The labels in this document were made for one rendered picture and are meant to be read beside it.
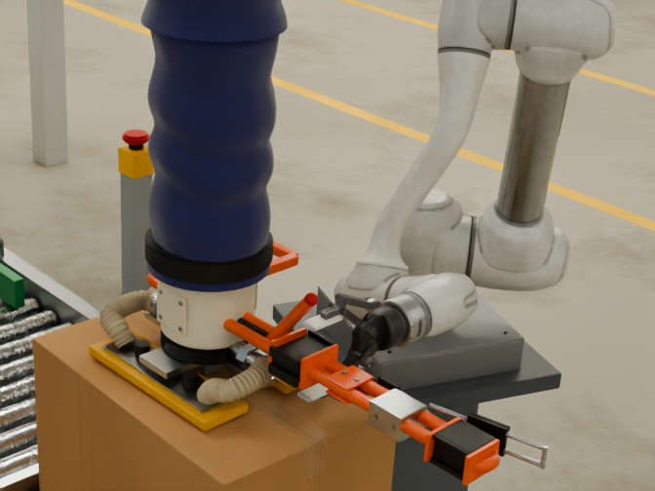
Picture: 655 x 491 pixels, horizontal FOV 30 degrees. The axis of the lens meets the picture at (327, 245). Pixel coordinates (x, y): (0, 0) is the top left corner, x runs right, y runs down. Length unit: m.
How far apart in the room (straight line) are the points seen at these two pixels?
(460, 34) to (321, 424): 0.75
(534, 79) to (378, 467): 0.78
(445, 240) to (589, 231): 2.89
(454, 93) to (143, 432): 0.83
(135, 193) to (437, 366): 0.99
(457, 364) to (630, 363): 1.86
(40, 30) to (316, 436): 3.80
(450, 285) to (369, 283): 0.17
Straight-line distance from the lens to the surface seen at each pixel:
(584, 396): 4.22
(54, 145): 5.84
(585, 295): 4.91
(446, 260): 2.67
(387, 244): 2.35
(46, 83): 5.73
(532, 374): 2.77
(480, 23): 2.29
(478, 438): 1.86
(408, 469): 2.88
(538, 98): 2.41
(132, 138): 3.17
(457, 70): 2.29
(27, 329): 3.31
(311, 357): 2.02
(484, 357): 2.71
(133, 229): 3.25
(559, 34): 2.30
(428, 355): 2.63
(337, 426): 2.15
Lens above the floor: 2.11
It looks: 24 degrees down
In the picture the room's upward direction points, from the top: 4 degrees clockwise
